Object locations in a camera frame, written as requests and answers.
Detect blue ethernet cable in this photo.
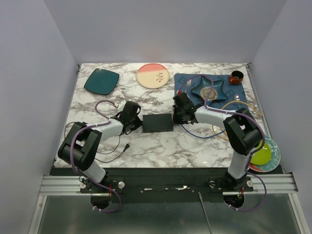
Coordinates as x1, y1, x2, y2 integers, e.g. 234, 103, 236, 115
180, 124, 226, 139

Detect black network switch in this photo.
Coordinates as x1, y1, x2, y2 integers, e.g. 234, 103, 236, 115
142, 114, 173, 133

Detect black power cord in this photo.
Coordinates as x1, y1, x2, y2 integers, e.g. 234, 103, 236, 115
63, 121, 131, 163

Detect yellow ethernet cable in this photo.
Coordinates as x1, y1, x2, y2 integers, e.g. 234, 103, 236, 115
212, 100, 264, 141

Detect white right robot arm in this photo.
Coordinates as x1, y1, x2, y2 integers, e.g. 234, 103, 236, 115
173, 93, 265, 191

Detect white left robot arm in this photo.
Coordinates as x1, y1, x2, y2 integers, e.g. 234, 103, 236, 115
58, 101, 142, 193

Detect silver fork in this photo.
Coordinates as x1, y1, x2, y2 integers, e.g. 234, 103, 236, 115
185, 79, 192, 93

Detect blue star-shaped dish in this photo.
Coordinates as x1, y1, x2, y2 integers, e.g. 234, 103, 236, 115
191, 76, 229, 105

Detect teal square plate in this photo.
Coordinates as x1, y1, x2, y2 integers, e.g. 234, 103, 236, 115
84, 68, 119, 96

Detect pink and cream round plate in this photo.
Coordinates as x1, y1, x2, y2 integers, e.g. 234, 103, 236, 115
136, 63, 170, 89

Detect silver spoon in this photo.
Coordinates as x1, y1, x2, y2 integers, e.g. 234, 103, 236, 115
234, 94, 241, 108

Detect blue cloth placemat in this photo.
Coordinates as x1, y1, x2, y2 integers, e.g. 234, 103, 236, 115
174, 74, 248, 110

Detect orange-brown mug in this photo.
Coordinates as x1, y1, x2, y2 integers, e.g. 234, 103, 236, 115
229, 71, 244, 85

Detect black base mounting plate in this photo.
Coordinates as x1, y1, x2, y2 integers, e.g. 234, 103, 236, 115
40, 168, 293, 207

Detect red rimmed plate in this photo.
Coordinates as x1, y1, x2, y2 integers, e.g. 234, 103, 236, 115
249, 163, 265, 173

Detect lime green plate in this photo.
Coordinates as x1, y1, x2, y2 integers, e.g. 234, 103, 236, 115
251, 143, 272, 165

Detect light blue patterned plate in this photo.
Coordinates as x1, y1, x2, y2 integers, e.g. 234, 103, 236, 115
257, 135, 281, 173

